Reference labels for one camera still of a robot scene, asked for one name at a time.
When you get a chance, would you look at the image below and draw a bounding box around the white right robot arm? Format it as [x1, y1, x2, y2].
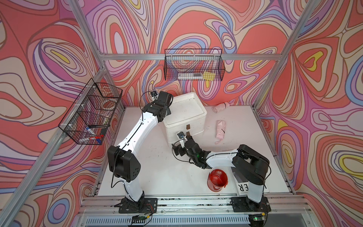
[172, 136, 271, 212]

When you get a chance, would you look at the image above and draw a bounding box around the black wire basket back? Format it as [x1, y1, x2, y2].
[164, 47, 226, 81]

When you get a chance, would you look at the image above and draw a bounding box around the red metal bucket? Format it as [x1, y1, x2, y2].
[207, 169, 228, 192]

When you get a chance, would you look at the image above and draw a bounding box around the white drawer cabinet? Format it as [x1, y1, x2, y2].
[163, 92, 207, 145]

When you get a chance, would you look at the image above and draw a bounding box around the white LOVER book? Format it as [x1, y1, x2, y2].
[231, 167, 270, 196]

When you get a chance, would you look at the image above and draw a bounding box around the yellow item in basket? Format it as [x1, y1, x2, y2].
[202, 71, 216, 81]

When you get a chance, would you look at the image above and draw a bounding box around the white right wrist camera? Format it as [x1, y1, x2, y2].
[177, 131, 187, 148]

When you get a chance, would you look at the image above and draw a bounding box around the black wire basket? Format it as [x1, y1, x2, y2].
[58, 79, 123, 145]
[164, 47, 226, 81]

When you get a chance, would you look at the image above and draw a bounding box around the black wire basket left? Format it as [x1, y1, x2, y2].
[58, 79, 123, 145]

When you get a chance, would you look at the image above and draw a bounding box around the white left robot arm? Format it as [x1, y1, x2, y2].
[107, 91, 174, 214]

